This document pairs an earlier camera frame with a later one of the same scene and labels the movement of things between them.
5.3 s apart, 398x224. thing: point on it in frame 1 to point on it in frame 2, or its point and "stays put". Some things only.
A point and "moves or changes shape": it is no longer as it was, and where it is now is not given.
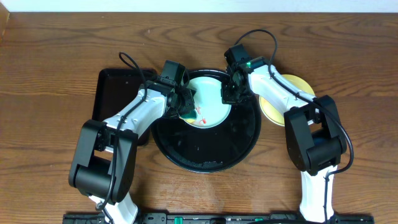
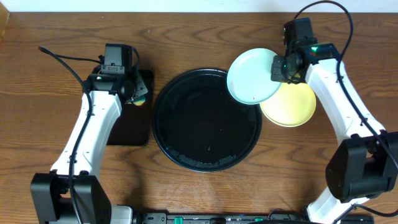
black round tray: [191, 146] stays put
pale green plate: [211, 112] moves or changes shape
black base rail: [222, 218] stays put
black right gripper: [226, 97] to [276, 74]
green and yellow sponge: [190, 116] moves or changes shape
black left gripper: [189, 96] to [137, 78]
